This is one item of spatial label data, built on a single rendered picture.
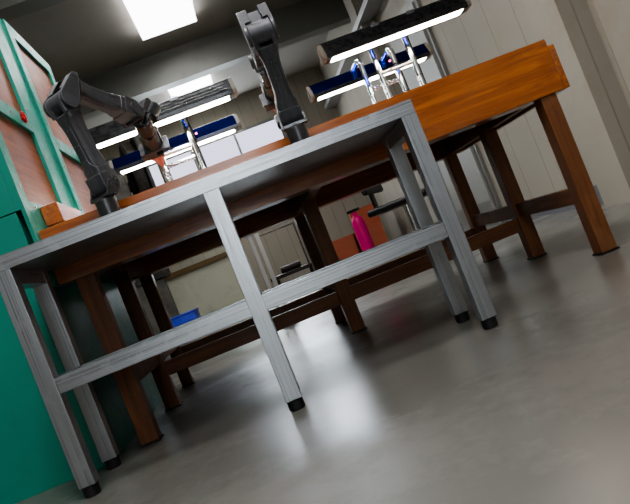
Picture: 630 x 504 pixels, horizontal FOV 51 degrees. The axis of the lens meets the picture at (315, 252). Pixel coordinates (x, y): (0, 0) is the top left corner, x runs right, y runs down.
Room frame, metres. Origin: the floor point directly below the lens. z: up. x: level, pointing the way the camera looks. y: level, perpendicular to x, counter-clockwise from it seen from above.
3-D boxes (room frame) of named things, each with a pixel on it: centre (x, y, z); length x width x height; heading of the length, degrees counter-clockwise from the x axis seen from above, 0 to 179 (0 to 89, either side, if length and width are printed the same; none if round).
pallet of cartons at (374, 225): (9.30, -0.62, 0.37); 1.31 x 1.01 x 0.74; 5
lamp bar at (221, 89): (2.47, 0.36, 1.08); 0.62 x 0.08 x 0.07; 95
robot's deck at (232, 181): (2.20, 0.24, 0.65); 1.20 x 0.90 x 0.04; 95
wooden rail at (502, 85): (2.24, -0.10, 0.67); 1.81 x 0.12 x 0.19; 95
